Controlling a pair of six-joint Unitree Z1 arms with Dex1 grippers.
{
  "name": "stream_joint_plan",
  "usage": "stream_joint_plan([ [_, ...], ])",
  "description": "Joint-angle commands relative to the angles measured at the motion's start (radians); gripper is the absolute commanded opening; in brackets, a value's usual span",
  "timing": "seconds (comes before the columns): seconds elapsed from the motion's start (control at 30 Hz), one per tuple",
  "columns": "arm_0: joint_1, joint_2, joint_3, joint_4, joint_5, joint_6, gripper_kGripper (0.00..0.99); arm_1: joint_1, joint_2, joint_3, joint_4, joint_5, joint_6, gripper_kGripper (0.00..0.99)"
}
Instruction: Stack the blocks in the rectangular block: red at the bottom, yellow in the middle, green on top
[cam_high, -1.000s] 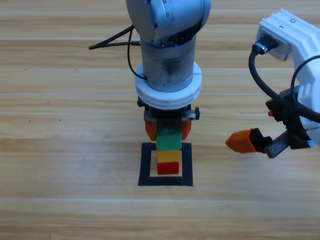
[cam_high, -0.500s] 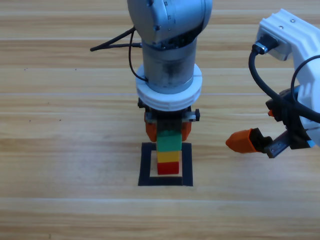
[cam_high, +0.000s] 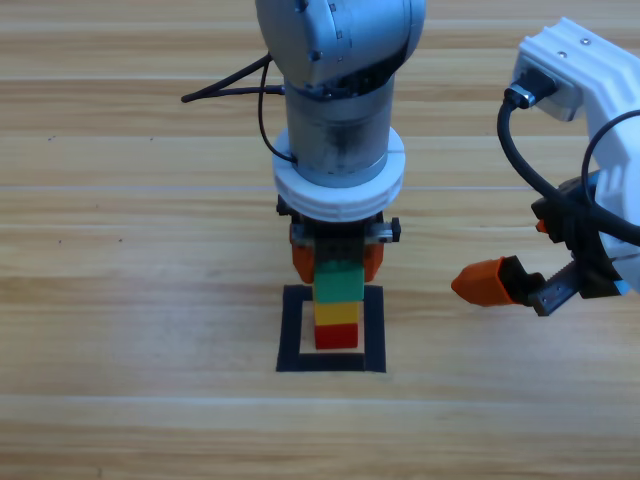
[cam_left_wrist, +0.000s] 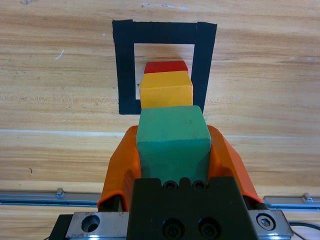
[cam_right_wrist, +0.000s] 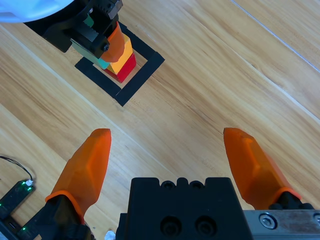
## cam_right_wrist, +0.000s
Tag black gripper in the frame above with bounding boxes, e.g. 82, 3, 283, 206
23, 0, 126, 64

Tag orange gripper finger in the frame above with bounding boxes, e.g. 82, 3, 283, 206
222, 126, 315, 211
27, 128, 113, 240

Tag yellow wooden cube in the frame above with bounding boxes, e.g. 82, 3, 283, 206
109, 33, 133, 75

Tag green wooden cube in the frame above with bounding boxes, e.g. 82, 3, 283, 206
71, 13, 111, 70

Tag red wooden cube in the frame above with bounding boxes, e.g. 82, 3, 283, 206
103, 53, 138, 84

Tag black tape square outline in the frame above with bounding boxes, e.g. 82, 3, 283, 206
74, 21, 166, 108

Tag dark circuit board green LEDs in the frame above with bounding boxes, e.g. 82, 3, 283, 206
0, 179, 36, 218

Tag grey black electronics box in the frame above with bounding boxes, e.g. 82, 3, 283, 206
0, 217, 42, 240

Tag thin black white wire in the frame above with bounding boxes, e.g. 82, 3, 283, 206
0, 155, 35, 185

